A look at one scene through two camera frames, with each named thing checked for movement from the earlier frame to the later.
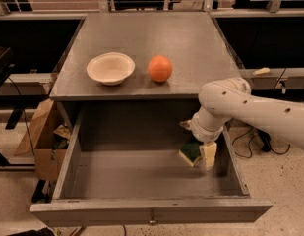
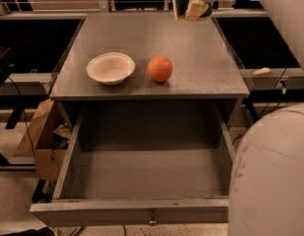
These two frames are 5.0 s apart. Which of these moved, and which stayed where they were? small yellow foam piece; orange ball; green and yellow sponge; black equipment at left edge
Moved: green and yellow sponge
Stayed: black equipment at left edge; small yellow foam piece; orange ball
